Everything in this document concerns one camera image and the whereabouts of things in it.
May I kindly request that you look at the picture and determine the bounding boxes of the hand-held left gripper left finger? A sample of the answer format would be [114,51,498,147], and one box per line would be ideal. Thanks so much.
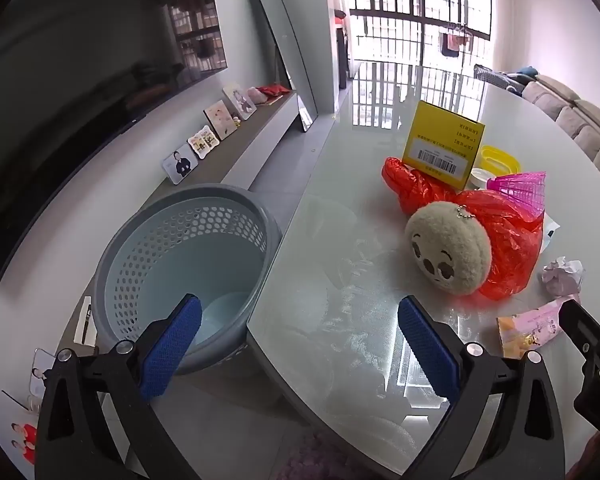
[34,293,203,480]

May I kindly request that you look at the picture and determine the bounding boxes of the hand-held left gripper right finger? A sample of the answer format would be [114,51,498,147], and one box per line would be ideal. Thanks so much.
[397,295,566,480]

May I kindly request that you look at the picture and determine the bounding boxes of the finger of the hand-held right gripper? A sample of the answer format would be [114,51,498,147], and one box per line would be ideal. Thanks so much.
[557,299,600,433]

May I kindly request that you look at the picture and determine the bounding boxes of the pink snack packet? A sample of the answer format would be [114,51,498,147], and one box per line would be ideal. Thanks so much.
[496,297,580,359]

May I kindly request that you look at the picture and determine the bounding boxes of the grey perforated plastic basket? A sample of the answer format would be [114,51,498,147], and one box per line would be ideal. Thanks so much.
[91,183,284,376]

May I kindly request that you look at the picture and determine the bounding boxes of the red plastic bag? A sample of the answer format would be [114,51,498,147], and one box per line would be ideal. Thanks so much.
[381,156,546,301]

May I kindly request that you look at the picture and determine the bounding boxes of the yellow medicine box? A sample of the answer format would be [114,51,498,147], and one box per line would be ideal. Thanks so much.
[401,100,487,192]

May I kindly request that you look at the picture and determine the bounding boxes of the crumpled white paper ball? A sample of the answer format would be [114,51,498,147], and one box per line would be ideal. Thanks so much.
[541,256,585,296]

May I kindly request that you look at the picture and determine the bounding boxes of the white face mask packet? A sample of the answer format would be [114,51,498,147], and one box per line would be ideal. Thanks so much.
[540,212,561,256]

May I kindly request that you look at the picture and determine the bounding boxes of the beige round plush toy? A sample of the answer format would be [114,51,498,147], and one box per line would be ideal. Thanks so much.
[405,200,492,295]

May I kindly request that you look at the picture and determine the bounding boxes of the pink plastic shuttlecock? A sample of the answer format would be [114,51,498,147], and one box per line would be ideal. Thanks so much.
[486,171,547,216]

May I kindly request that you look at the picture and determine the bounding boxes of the purple rug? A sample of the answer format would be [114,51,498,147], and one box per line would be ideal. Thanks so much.
[275,430,381,480]

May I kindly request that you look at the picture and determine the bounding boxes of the photo with red figures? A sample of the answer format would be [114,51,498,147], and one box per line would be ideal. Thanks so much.
[2,390,41,467]

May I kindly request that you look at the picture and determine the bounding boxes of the white round bottle cap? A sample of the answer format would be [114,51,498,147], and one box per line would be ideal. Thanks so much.
[469,166,498,191]

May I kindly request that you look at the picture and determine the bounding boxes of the beige sectional sofa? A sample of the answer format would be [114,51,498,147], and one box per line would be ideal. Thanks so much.
[521,74,600,181]

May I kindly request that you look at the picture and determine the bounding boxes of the checkered chair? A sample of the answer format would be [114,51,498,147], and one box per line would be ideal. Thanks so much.
[474,64,511,93]

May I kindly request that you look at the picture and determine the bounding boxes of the black flat television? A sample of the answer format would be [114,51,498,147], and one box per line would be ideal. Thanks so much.
[0,0,229,286]

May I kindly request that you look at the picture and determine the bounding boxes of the clothes on drying hanger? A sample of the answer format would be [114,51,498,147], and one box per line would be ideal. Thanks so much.
[437,25,473,58]

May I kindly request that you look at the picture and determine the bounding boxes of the dark balcony shelf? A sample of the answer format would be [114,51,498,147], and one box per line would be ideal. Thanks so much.
[332,9,353,91]

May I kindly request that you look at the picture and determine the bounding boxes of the tall leaning mirror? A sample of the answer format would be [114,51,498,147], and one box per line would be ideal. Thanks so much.
[246,0,318,133]

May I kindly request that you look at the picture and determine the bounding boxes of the black window grille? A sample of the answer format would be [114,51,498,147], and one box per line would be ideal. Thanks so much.
[347,0,496,68]

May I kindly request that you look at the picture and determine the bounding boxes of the photo frame with dark figure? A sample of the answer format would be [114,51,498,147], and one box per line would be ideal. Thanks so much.
[161,144,201,184]

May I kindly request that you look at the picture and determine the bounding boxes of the scalloped yellow photo frame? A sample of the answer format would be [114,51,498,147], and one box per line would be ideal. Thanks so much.
[187,125,220,162]

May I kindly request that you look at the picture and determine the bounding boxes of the cream photo frame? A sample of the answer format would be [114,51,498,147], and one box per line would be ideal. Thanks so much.
[203,100,238,141]

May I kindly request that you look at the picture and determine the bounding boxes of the white portrait photo frame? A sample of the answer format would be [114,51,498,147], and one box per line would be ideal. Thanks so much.
[223,83,257,121]

